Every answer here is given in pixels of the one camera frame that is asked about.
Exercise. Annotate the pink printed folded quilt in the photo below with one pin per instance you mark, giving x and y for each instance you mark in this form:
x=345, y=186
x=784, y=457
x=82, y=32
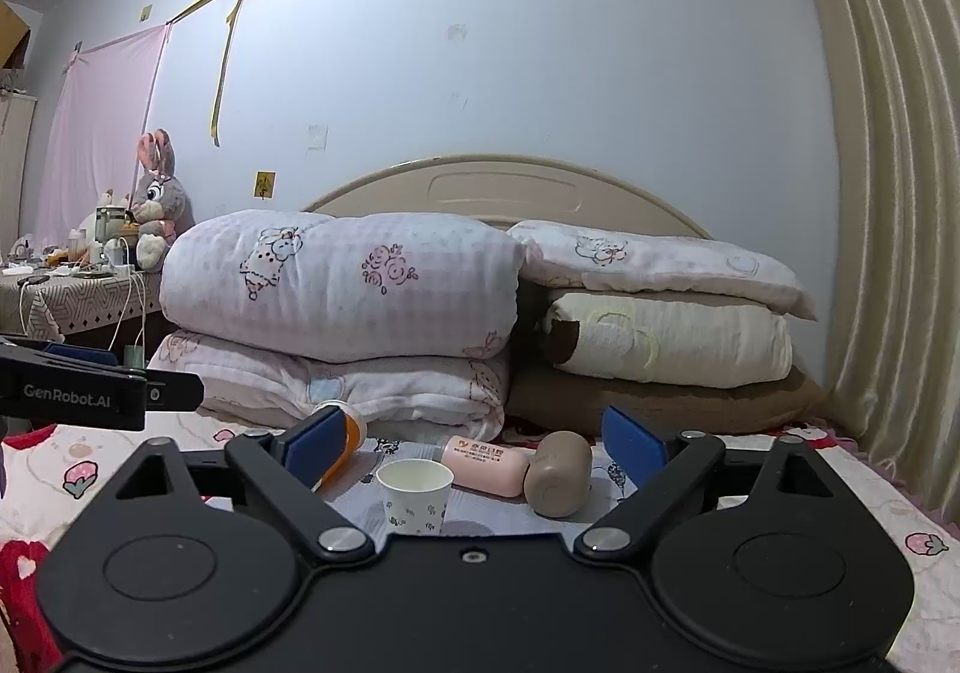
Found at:
x=300, y=380

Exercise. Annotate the white printed pillow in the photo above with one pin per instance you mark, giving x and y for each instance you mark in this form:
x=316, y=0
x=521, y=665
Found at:
x=660, y=264

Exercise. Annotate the taupe plastic cup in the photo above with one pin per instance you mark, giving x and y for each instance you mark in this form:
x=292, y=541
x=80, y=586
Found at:
x=559, y=474

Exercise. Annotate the strawberry printed bed sheet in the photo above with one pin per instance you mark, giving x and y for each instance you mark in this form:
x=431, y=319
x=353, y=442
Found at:
x=862, y=493

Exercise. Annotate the white wardrobe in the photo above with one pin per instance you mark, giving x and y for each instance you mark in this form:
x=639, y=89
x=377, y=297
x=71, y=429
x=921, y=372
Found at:
x=15, y=163

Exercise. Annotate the beige curtain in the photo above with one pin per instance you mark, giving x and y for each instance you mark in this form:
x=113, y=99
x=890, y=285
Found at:
x=892, y=193

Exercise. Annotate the table with patterned cloth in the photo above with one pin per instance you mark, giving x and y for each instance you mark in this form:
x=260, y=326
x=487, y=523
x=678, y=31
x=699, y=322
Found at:
x=67, y=309

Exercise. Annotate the cream pillow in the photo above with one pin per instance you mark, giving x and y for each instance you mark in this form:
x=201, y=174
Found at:
x=690, y=343

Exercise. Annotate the beige bed headboard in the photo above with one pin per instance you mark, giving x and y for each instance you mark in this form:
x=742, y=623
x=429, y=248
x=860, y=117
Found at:
x=525, y=186

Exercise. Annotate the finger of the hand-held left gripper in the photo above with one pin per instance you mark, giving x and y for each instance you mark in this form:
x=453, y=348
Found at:
x=79, y=352
x=176, y=393

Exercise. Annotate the white printed paper cup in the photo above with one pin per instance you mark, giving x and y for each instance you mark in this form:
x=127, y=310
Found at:
x=416, y=500

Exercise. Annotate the grey rabbit plush toy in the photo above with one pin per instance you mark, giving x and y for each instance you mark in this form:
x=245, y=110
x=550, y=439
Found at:
x=157, y=201

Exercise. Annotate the pink bottle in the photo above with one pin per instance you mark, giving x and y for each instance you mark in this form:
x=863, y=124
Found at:
x=487, y=464

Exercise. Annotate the pink hanging cloth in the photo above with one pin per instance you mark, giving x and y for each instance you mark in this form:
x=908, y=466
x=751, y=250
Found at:
x=97, y=133

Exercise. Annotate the brown pillow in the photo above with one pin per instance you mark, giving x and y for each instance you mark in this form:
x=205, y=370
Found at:
x=675, y=407

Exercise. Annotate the pink checked folded quilt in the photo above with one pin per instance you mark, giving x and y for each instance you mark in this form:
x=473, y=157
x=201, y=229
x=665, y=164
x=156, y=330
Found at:
x=337, y=283

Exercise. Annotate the pale green charger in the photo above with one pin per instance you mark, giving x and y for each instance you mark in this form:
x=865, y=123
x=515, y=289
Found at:
x=135, y=356

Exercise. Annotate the cardboard box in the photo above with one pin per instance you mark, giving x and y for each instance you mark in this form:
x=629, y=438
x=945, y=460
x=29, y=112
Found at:
x=11, y=36

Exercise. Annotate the white electric kettle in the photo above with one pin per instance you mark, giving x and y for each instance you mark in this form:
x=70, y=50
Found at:
x=112, y=223

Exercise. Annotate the long yellow tape strip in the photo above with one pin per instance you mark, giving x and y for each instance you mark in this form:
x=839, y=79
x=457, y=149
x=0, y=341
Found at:
x=225, y=58

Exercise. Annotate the white printed cloth mat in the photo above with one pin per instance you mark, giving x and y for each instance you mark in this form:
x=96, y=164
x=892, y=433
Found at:
x=480, y=512

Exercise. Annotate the cluttered bedside table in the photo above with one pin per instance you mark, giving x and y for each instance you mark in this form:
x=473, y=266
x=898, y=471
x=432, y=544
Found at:
x=127, y=298

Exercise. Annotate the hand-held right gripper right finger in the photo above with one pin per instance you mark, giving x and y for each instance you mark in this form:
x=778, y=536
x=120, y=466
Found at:
x=634, y=446

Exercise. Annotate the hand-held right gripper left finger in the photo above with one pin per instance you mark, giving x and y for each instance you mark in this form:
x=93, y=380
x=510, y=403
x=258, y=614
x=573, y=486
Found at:
x=315, y=449

